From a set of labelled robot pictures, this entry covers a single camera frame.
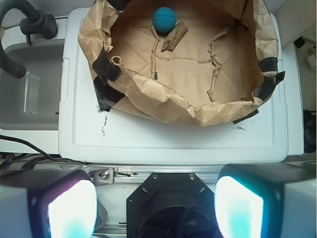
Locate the aluminium extrusion rail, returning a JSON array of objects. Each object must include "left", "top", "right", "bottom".
[{"left": 57, "top": 163, "right": 223, "bottom": 186}]

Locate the white plastic bin lid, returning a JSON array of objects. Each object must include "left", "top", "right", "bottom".
[{"left": 58, "top": 8, "right": 289, "bottom": 166}]

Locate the crumpled brown paper liner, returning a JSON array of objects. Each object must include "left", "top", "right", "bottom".
[{"left": 78, "top": 0, "right": 279, "bottom": 126}]

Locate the blue dimpled ball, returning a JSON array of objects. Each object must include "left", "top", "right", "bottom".
[{"left": 153, "top": 7, "right": 176, "bottom": 33}]

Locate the black tape piece left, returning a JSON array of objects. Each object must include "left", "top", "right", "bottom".
[{"left": 92, "top": 48, "right": 125, "bottom": 112}]

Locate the grey sink basin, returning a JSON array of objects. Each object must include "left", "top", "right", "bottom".
[{"left": 0, "top": 39, "right": 64, "bottom": 130}]

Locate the black faucet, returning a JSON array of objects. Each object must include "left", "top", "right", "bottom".
[{"left": 0, "top": 0, "right": 58, "bottom": 79}]

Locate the black tape piece right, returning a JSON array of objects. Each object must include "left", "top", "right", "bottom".
[{"left": 253, "top": 57, "right": 285, "bottom": 104}]

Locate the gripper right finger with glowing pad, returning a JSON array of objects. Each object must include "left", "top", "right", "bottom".
[{"left": 214, "top": 163, "right": 317, "bottom": 238}]

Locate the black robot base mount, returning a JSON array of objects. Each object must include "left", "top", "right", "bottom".
[{"left": 126, "top": 174, "right": 222, "bottom": 238}]

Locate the brown wood piece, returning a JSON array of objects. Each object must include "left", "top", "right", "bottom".
[{"left": 161, "top": 21, "right": 188, "bottom": 52}]

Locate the black tape piece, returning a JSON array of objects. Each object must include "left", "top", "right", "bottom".
[
  {"left": 253, "top": 57, "right": 285, "bottom": 104},
  {"left": 92, "top": 48, "right": 125, "bottom": 112}
]

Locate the black cable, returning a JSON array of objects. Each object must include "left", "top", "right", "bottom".
[{"left": 0, "top": 135, "right": 82, "bottom": 164}]

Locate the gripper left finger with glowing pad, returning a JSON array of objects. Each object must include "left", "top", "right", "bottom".
[{"left": 0, "top": 169, "right": 97, "bottom": 238}]

